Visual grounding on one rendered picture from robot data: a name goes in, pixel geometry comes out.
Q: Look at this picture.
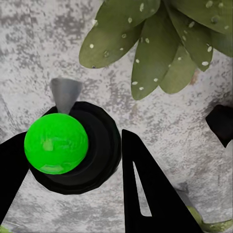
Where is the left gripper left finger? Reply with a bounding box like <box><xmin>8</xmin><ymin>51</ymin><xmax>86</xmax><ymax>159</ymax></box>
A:
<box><xmin>0</xmin><ymin>132</ymin><xmax>29</xmax><ymax>225</ymax></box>

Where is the insectifuge atomizer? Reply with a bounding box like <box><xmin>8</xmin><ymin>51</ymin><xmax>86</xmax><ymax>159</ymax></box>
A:
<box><xmin>24</xmin><ymin>78</ymin><xmax>122</xmax><ymax>195</ymax></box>

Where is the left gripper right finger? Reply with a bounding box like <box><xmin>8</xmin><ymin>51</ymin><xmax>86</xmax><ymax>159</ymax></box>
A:
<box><xmin>121</xmin><ymin>129</ymin><xmax>204</xmax><ymax>233</ymax></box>

